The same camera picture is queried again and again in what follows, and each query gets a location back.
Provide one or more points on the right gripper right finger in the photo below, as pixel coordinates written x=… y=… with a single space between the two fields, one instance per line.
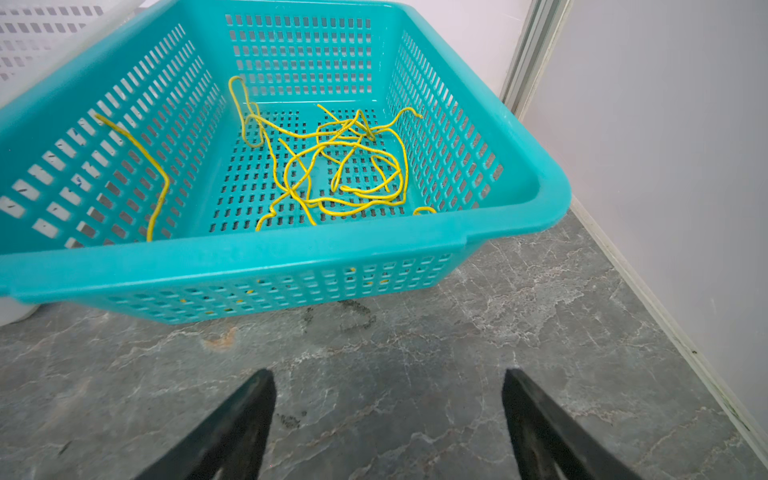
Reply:
x=547 y=442

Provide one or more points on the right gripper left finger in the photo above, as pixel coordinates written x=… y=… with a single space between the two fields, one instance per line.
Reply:
x=230 y=443

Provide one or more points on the teal plastic basket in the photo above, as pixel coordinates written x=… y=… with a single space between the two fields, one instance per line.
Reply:
x=253 y=156

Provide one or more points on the middle white plastic basket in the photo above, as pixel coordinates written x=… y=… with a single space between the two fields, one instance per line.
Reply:
x=44 y=189

